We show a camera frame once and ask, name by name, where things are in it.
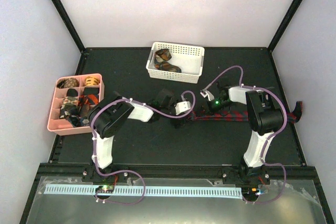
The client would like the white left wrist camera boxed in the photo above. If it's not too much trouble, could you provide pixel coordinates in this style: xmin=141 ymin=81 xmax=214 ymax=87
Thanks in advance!
xmin=175 ymin=101 xmax=191 ymax=115

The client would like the camouflage rolled tie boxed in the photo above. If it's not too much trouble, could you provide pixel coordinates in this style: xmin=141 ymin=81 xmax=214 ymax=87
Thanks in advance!
xmin=60 ymin=97 xmax=78 ymax=111

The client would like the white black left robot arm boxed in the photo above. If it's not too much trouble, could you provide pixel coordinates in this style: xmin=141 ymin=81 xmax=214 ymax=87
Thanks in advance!
xmin=88 ymin=89 xmax=196 ymax=182

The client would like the orange patterned rolled tie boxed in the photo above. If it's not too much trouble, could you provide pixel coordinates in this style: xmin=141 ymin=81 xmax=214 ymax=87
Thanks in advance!
xmin=84 ymin=76 xmax=100 ymax=87

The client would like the orange navy striped tie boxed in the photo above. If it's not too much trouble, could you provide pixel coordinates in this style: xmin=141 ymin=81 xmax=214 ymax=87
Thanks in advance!
xmin=78 ymin=94 xmax=99 ymax=106

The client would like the brown monogram rolled tie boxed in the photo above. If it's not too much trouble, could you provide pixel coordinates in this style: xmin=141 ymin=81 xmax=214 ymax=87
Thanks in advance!
xmin=56 ymin=78 xmax=79 ymax=89

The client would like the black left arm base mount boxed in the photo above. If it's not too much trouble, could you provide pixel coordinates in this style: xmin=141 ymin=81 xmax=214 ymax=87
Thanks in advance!
xmin=81 ymin=165 xmax=129 ymax=184

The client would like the red navy striped tie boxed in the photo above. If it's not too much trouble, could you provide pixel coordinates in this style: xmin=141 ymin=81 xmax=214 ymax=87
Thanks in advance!
xmin=187 ymin=101 xmax=303 ymax=124

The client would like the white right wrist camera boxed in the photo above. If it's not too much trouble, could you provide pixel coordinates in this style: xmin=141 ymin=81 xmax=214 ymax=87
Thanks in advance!
xmin=200 ymin=90 xmax=215 ymax=101

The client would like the white perforated plastic basket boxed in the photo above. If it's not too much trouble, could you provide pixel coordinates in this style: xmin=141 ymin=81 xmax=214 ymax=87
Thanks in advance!
xmin=146 ymin=41 xmax=205 ymax=84

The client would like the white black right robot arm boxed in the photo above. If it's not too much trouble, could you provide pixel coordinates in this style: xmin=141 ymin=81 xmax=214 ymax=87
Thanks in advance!
xmin=201 ymin=84 xmax=287 ymax=184

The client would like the brown patterned tie in basket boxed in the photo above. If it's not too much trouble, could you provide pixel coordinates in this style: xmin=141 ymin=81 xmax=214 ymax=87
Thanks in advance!
xmin=154 ymin=48 xmax=182 ymax=73

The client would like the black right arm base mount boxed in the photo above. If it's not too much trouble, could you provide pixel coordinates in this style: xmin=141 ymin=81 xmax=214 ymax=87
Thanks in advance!
xmin=222 ymin=165 xmax=270 ymax=185

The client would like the pink divided organizer tray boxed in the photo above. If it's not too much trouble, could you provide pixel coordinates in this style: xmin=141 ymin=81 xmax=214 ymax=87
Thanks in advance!
xmin=47 ymin=73 xmax=104 ymax=136

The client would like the black rolled tie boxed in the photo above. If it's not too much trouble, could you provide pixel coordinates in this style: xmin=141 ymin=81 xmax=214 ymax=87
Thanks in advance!
xmin=66 ymin=88 xmax=78 ymax=97

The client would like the light blue slotted cable duct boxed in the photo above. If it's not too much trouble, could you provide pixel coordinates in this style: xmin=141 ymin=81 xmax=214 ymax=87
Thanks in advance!
xmin=44 ymin=184 xmax=243 ymax=199

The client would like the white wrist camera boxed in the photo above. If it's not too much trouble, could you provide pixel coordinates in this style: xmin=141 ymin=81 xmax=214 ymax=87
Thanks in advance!
xmin=200 ymin=90 xmax=215 ymax=101
xmin=175 ymin=101 xmax=191 ymax=115

